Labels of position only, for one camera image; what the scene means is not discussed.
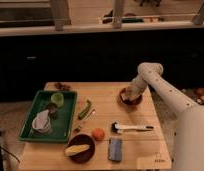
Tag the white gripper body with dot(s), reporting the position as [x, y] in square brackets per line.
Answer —
[133, 95]

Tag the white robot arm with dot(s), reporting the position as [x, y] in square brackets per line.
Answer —
[188, 150]

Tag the orange bowl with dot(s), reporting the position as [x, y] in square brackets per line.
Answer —
[128, 102]

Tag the green okra pod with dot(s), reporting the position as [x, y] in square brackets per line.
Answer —
[83, 113]

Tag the small paint brush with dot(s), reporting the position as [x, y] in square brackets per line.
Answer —
[80, 124]

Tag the orange fruit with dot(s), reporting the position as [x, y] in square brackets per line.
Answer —
[98, 134]

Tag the blue sponge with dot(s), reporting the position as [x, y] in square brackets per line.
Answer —
[115, 150]

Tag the brown dried cluster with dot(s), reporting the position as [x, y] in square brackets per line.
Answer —
[62, 87]

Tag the green cup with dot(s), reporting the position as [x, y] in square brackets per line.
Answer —
[58, 99]

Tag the dark brown bowl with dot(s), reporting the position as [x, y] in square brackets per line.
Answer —
[86, 155]

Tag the dark small cup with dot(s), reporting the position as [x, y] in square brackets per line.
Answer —
[53, 110]

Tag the yellow corn cob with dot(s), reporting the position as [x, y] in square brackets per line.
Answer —
[75, 149]

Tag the green plastic tray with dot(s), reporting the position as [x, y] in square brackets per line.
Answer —
[50, 117]

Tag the white crumpled cloth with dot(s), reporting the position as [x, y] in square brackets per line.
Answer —
[41, 123]

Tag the wooden railing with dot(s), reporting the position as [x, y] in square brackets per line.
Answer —
[48, 17]

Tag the white handled dish brush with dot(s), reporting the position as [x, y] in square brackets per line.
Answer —
[119, 128]

